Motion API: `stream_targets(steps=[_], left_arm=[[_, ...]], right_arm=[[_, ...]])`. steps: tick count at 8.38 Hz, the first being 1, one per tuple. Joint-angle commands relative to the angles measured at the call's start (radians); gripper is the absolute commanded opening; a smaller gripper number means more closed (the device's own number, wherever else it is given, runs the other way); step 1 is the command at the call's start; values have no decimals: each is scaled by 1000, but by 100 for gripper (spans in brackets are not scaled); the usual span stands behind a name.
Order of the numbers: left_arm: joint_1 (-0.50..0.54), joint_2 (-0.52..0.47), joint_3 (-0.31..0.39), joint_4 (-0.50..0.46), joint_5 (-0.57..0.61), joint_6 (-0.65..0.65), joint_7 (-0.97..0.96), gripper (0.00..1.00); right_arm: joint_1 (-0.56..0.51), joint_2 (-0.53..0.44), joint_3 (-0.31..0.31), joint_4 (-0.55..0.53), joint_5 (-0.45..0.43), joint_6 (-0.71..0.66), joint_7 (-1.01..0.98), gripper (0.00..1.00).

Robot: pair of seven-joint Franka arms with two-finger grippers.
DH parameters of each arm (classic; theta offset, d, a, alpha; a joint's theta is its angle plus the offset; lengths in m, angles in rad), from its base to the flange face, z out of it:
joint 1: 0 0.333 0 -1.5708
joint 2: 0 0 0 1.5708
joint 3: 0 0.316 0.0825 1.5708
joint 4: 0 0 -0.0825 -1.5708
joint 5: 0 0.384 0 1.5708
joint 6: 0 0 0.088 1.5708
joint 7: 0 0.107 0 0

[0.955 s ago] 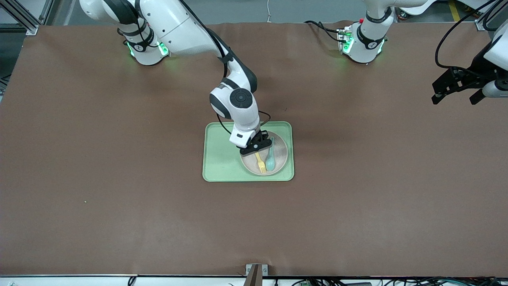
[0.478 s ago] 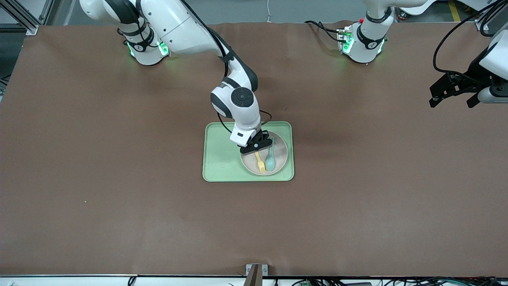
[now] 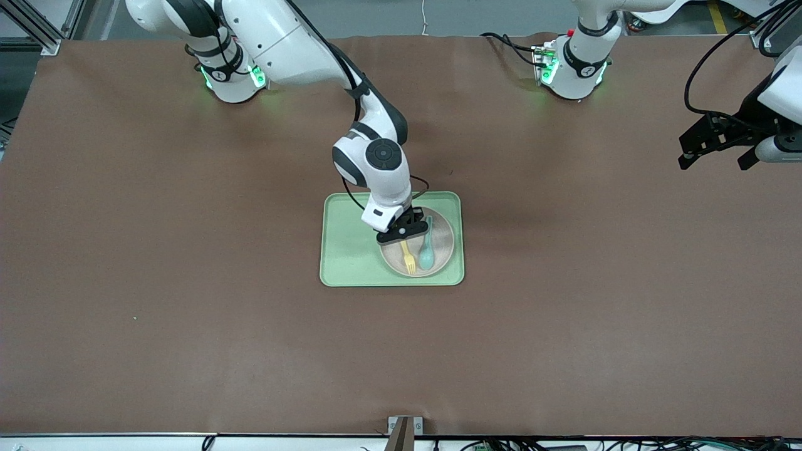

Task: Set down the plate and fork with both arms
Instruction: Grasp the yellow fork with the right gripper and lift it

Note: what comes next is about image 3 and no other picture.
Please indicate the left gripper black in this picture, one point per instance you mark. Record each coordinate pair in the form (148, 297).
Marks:
(745, 120)

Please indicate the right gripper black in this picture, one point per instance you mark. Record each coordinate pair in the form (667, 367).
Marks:
(414, 218)

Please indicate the yellow plastic fork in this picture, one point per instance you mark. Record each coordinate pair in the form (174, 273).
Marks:
(410, 260)

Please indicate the round pink plate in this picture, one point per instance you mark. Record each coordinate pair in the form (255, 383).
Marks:
(442, 247)

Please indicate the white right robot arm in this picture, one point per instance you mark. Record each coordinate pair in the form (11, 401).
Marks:
(376, 156)

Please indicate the teal plastic spoon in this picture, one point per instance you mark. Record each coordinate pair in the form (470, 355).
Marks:
(426, 257)

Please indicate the light green rectangular tray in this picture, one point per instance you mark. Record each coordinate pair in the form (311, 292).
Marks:
(351, 250)

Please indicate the brown table cover mat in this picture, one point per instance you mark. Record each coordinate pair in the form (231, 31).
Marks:
(188, 376)

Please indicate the aluminium frame post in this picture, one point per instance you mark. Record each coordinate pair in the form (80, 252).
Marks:
(31, 25)
(759, 39)

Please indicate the metal table edge bracket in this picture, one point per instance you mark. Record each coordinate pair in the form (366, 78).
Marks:
(405, 432)

